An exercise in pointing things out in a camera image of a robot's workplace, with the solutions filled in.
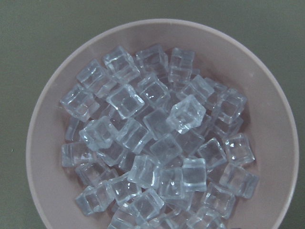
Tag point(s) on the pile of clear ice cubes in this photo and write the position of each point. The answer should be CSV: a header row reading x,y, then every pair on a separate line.
x,y
156,143

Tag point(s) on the pink plastic bowl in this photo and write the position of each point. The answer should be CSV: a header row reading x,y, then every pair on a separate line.
x,y
268,122

